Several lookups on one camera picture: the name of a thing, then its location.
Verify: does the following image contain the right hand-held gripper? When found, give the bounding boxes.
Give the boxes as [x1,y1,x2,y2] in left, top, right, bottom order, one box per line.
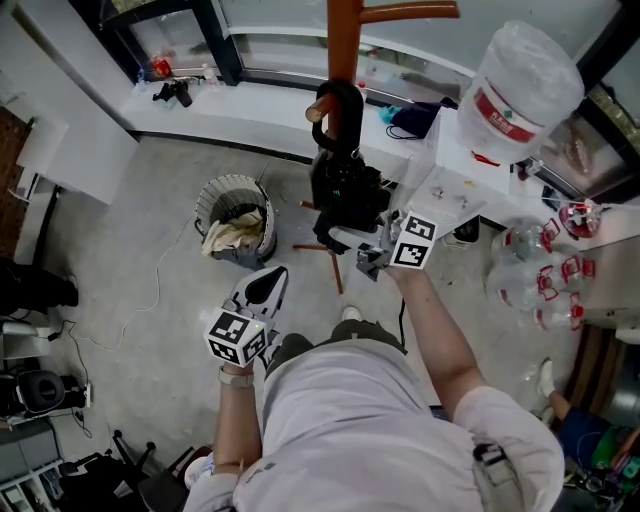
[327,209,437,282]

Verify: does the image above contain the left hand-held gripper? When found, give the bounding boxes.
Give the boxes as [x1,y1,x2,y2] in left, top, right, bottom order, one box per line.
[203,265,290,370]

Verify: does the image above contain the black umbrella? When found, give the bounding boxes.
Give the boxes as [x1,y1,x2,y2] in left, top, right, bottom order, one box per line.
[308,78,393,257]

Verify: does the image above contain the brown wooden coat rack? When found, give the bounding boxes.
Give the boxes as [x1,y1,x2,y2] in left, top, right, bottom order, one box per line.
[292,0,461,296]

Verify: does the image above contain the person's right forearm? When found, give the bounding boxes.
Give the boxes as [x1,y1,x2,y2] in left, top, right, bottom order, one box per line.
[385,266,490,422]

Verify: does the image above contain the person's left forearm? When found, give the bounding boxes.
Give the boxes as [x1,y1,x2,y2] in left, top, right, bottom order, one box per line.
[212,362,265,475]

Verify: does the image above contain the cream cloth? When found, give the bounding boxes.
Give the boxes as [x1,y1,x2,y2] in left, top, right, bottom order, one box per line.
[201,207,266,262]

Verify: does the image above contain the small white black heater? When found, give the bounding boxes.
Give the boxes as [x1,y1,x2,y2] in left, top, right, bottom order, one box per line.
[444,219,482,246]

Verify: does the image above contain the beige wristband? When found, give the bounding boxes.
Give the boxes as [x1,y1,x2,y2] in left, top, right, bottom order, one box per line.
[218,367,255,389]

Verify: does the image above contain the person's olive shorts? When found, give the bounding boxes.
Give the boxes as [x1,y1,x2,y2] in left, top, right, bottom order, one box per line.
[263,319,407,382]

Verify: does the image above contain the white slatted waste basket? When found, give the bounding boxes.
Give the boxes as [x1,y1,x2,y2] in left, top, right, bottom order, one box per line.
[193,173,278,272]

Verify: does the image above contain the dark blue bag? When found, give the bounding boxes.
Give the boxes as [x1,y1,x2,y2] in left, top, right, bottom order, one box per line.
[388,97,459,142]

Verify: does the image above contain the white water dispenser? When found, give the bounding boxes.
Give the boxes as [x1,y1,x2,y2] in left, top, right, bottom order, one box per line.
[394,107,549,236]

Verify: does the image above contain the person's white shirt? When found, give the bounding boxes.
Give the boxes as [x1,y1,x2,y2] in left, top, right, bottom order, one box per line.
[182,337,567,512]

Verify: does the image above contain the pile of light clothes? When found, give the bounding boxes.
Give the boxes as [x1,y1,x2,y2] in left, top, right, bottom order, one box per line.
[184,454,217,490]

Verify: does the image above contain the large clear water jug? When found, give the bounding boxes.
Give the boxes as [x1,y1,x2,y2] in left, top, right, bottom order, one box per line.
[457,19,586,164]

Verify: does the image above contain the black handheld device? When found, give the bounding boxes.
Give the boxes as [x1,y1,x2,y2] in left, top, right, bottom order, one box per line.
[152,79,194,109]

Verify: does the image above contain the white and black padded device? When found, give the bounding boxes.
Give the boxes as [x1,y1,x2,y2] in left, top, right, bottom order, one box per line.
[13,369,67,417]

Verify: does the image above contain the black office chair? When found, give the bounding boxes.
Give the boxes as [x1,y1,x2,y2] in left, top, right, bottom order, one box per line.
[58,428,157,512]

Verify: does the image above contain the white block cabinet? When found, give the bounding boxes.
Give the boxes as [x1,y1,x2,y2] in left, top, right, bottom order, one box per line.
[0,0,142,207]

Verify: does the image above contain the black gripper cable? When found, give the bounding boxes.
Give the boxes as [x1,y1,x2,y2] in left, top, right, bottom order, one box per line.
[396,298,410,355]

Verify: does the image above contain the long white floor cable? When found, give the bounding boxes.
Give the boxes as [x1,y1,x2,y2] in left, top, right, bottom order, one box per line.
[82,214,202,352]

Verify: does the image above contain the black window frame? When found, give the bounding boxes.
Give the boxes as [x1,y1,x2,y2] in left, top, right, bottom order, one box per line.
[99,0,640,204]

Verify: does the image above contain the grey shoulder strap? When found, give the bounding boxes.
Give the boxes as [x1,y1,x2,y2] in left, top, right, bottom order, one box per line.
[471,442,522,512]

